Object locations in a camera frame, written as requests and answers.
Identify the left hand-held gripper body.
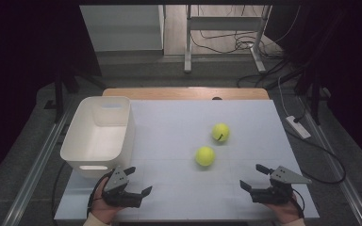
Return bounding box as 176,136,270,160
101,167,144,209

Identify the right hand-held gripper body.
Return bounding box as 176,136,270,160
249,165,313,205

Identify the white plastic bin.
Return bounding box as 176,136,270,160
59,95,136,179

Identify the plain yellow tennis ball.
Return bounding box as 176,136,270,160
194,146,216,168

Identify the person's left hand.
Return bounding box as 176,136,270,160
89,184,124,224

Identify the person's right hand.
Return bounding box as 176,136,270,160
262,192,304,224

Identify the white power strip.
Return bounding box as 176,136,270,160
285,115,312,139

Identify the black-marked yellow tennis ball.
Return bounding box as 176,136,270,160
211,122,231,143

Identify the white board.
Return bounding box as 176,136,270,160
54,99,321,220

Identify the black stand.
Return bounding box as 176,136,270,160
43,69,107,123
295,72,331,126

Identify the wooden table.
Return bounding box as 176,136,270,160
102,88,271,101

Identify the white cabinet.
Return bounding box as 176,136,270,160
79,4,166,53

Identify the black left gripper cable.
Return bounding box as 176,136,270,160
86,170,114,218

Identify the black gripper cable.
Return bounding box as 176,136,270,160
291,187,305,219
86,170,114,218

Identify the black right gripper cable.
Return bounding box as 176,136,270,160
291,187,305,219

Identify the metal floor rail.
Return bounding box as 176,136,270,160
1,103,74,226
298,93,362,226

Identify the black power cable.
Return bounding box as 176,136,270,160
284,128,347,185

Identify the white cable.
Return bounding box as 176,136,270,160
277,76,291,118

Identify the tangle of floor cables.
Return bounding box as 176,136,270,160
189,29,284,59

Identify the white metal desk frame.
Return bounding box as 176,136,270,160
183,4,272,74

